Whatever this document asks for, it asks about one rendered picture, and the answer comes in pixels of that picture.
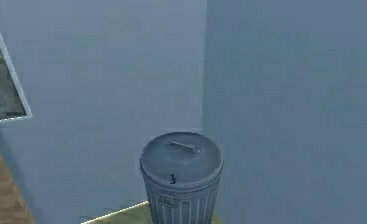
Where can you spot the dark grey metal trash can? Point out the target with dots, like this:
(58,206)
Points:
(181,166)

